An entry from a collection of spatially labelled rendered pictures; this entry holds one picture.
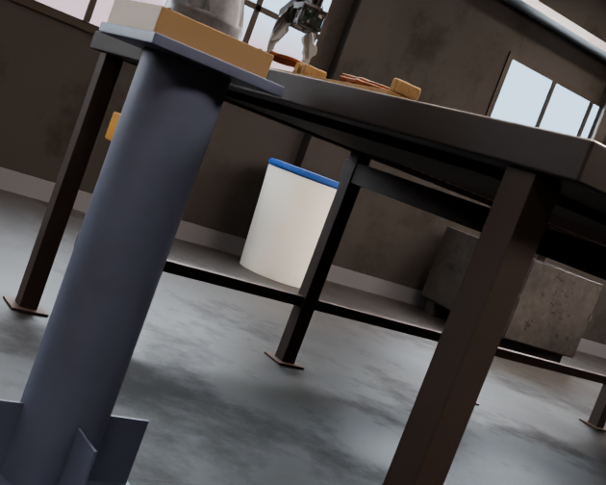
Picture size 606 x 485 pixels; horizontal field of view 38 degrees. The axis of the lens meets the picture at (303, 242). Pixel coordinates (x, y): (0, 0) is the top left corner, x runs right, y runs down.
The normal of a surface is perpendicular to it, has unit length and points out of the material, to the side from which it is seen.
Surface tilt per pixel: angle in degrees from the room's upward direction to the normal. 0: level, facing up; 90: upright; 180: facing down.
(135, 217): 90
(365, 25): 90
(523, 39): 90
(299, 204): 94
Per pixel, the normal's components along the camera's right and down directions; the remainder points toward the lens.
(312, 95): -0.79, -0.24
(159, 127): 0.03, 0.11
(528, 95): 0.51, 0.27
